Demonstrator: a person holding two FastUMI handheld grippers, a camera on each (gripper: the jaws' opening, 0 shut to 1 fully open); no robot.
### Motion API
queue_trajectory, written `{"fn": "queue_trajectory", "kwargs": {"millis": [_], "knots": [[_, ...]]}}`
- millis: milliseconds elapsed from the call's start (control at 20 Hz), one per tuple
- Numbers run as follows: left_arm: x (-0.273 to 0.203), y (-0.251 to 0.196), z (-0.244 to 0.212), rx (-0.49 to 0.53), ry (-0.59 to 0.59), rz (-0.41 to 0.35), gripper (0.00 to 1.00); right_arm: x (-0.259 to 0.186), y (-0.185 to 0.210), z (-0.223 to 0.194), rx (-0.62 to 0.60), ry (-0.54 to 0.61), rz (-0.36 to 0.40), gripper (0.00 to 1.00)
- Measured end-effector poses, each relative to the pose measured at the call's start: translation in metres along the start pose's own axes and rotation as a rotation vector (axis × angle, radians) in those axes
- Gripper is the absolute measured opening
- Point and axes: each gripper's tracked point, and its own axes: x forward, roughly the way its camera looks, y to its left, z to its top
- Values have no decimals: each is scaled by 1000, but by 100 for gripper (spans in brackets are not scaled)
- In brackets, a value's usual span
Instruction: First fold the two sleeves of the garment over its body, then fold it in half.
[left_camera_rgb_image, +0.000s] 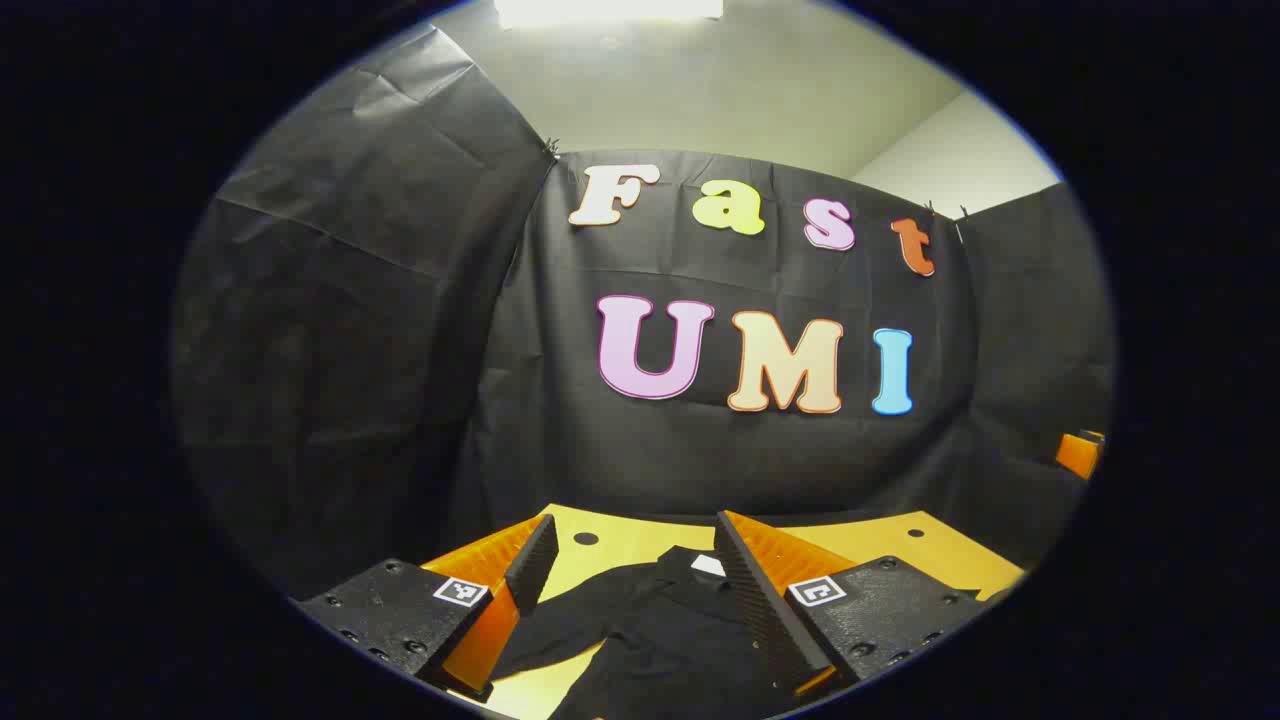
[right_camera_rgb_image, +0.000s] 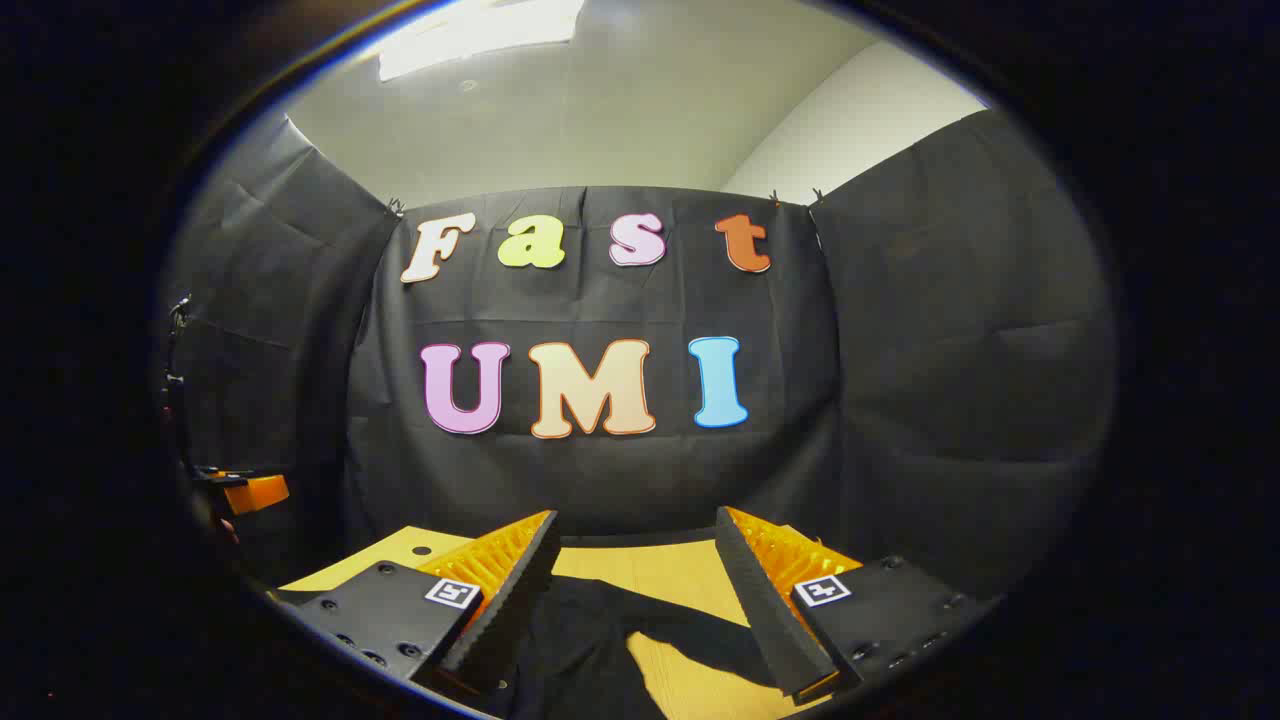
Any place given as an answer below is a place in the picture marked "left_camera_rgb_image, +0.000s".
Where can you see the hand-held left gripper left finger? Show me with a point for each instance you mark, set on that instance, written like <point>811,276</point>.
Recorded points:
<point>535,565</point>

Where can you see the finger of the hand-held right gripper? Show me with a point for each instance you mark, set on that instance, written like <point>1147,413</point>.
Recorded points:
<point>1080,455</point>

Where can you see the black backdrop cloth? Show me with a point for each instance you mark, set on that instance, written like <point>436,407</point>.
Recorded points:
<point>700,450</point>

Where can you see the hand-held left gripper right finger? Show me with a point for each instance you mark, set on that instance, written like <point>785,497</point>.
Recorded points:
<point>760,600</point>

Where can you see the ceiling light panel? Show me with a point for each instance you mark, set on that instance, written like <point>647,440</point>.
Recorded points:
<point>610,10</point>

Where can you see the black shirt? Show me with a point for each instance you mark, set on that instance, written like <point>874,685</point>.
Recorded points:
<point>650,640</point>

